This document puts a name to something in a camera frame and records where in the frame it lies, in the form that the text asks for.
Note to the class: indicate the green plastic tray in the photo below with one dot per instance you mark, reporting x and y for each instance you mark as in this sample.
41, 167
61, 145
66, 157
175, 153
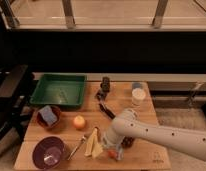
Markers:
61, 90

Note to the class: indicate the wooden board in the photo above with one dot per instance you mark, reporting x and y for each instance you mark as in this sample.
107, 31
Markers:
141, 156

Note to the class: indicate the dark pepper grinder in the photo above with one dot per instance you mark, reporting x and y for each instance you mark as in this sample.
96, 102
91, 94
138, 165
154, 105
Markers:
104, 88

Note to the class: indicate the black chair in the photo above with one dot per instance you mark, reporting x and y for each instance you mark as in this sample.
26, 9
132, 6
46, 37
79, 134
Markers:
15, 90

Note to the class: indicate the orange round fruit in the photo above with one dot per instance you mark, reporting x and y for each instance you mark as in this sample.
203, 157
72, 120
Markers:
79, 122

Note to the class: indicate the white cup with blue lid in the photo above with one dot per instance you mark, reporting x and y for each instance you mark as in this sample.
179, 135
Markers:
138, 93

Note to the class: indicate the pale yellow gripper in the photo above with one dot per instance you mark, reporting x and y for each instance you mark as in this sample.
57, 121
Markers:
93, 147

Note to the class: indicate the dark red grape bunch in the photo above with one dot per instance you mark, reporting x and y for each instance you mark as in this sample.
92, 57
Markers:
127, 142

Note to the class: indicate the orange red pepper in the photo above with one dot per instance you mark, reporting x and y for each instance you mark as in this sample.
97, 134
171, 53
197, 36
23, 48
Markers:
112, 154

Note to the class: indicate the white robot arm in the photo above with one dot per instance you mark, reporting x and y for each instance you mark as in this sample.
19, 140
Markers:
126, 124

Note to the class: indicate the blue sponge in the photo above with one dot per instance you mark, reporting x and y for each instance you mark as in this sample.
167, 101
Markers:
48, 116

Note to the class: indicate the purple bowl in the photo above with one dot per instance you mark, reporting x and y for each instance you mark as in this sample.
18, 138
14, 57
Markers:
48, 153

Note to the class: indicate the black handled utensil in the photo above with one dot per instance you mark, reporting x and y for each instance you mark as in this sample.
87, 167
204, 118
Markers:
108, 112

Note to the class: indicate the metal fork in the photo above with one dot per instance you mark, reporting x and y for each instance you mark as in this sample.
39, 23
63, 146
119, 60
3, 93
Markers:
82, 141

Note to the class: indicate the brown ceramic bowl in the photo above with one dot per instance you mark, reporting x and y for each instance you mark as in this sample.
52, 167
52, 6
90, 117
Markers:
56, 110

